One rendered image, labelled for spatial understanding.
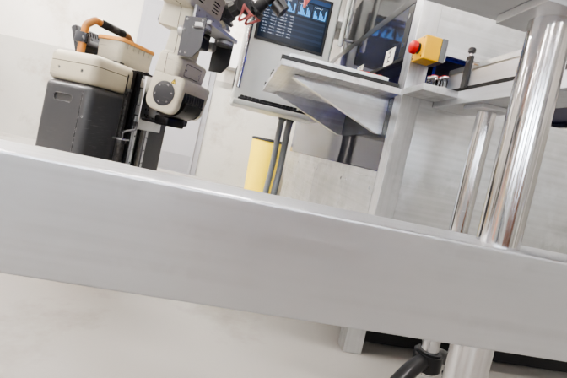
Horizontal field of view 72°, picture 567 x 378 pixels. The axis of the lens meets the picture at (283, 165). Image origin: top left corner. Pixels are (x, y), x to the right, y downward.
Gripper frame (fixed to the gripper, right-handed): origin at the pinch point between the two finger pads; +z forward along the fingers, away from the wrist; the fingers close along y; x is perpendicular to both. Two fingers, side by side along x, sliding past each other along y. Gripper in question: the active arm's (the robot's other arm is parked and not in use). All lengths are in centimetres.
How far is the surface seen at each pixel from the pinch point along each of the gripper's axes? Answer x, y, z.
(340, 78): -10.1, 17.7, 20.8
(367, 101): -1.6, 31.2, 22.5
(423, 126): -12, 49, 25
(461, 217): -33, 58, 50
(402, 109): -11.6, 39.8, 23.0
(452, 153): -11, 62, 30
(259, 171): 324, 37, 68
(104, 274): -90, -16, 70
